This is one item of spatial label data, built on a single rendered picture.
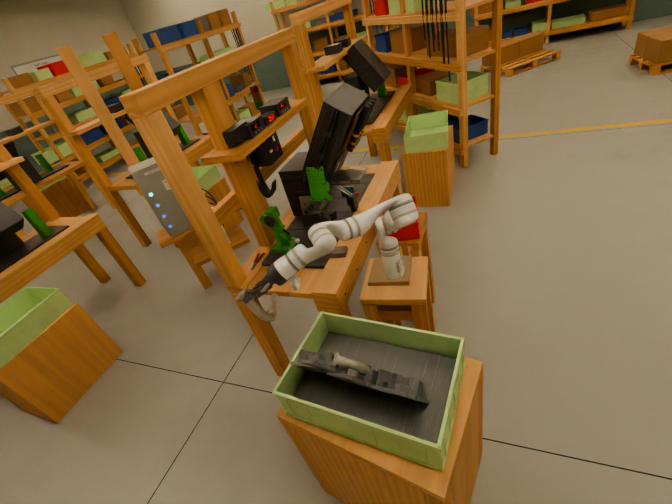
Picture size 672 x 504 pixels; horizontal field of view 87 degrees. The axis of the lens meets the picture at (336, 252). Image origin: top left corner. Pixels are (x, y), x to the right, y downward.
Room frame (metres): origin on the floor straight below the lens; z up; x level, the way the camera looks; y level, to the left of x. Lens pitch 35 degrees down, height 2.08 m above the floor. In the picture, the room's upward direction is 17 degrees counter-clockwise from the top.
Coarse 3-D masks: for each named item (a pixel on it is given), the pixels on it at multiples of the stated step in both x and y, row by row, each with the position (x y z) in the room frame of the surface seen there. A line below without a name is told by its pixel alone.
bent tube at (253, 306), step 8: (240, 296) 0.90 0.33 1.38; (272, 296) 1.08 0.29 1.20; (248, 304) 0.90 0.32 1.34; (256, 304) 0.90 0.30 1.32; (272, 304) 1.01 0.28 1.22; (256, 312) 0.89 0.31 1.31; (264, 312) 0.89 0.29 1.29; (272, 312) 0.94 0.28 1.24; (264, 320) 0.89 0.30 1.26; (272, 320) 0.91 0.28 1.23
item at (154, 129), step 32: (288, 64) 2.87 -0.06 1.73; (192, 96) 1.99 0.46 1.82; (224, 96) 2.07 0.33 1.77; (160, 128) 1.65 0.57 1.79; (224, 128) 1.98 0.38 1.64; (160, 160) 1.65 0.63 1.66; (192, 192) 1.64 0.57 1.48; (256, 192) 2.02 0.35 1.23; (192, 224) 1.66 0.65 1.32; (256, 224) 1.97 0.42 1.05; (224, 256) 1.63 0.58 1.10
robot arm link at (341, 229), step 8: (320, 224) 0.98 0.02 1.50; (328, 224) 0.99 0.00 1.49; (336, 224) 0.98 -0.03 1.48; (344, 224) 0.98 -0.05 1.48; (312, 232) 0.97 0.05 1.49; (320, 232) 0.95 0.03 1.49; (328, 232) 0.95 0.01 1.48; (336, 232) 0.98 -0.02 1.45; (344, 232) 0.96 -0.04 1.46; (312, 240) 0.95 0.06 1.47; (344, 240) 0.96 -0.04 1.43
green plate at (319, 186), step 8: (312, 168) 2.04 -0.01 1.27; (320, 168) 2.01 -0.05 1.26; (312, 176) 2.03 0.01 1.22; (320, 176) 2.01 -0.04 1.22; (312, 184) 2.03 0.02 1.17; (320, 184) 2.00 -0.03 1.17; (328, 184) 2.04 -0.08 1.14; (312, 192) 2.02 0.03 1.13; (320, 192) 1.99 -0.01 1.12; (312, 200) 2.01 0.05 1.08; (320, 200) 1.99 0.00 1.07
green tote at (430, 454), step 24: (312, 336) 1.06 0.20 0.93; (360, 336) 1.06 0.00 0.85; (384, 336) 0.99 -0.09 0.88; (408, 336) 0.93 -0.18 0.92; (432, 336) 0.87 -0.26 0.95; (456, 336) 0.83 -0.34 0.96; (456, 360) 0.74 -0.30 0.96; (288, 384) 0.88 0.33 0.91; (456, 384) 0.69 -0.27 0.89; (288, 408) 0.81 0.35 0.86; (312, 408) 0.74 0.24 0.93; (336, 432) 0.69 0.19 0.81; (360, 432) 0.64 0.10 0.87; (384, 432) 0.58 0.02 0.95; (408, 456) 0.54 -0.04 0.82; (432, 456) 0.50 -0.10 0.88
